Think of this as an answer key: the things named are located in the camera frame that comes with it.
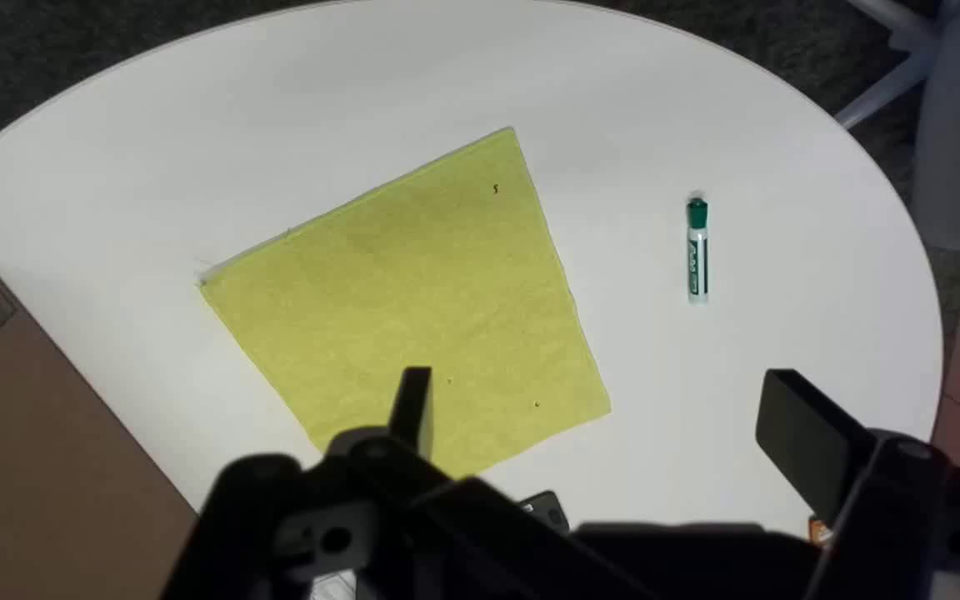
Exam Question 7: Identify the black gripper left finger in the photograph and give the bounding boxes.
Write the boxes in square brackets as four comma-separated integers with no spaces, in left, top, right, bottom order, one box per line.
[389,367,432,452]

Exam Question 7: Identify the green capped marker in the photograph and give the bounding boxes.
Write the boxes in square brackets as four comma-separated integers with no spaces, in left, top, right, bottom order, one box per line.
[688,195,710,302]

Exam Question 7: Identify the yellow-green towel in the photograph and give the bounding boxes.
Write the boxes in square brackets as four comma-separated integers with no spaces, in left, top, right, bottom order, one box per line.
[200,127,611,477]

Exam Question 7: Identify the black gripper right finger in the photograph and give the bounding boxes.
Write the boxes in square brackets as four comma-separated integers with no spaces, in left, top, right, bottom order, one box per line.
[752,370,875,525]

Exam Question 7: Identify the brown cardboard box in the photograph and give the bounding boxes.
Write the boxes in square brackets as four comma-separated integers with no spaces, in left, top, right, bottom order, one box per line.
[0,281,195,600]

